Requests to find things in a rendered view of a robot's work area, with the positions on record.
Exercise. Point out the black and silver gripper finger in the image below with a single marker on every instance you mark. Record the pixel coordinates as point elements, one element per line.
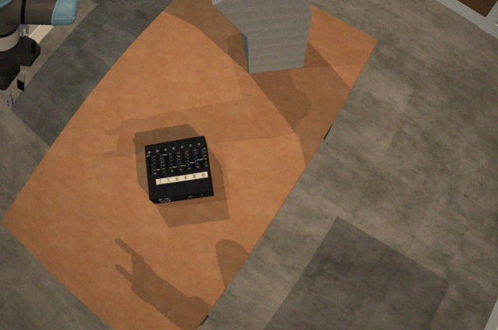
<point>8,98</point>
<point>21,80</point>

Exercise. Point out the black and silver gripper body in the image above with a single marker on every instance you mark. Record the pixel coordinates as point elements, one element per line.
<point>15,51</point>

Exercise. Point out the black lighting desk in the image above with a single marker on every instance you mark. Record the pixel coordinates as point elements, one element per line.
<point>169,180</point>

